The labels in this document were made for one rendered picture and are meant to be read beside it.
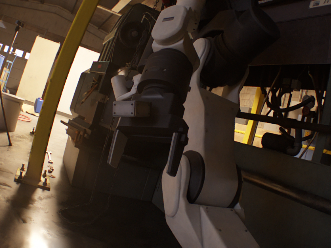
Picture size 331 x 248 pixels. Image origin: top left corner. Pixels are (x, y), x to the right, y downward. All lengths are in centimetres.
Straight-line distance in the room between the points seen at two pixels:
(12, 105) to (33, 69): 479
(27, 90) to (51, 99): 605
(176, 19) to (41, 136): 118
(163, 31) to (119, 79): 67
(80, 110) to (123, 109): 153
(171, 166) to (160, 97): 12
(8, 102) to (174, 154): 254
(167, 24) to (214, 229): 41
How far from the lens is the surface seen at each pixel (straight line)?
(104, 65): 182
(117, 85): 112
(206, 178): 57
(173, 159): 37
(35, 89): 751
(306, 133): 400
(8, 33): 1596
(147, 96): 43
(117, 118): 150
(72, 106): 204
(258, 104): 336
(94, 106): 163
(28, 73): 754
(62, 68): 150
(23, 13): 1627
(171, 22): 50
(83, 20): 156
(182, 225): 56
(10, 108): 282
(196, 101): 67
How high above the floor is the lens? 55
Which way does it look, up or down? 2 degrees up
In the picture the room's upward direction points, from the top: 18 degrees clockwise
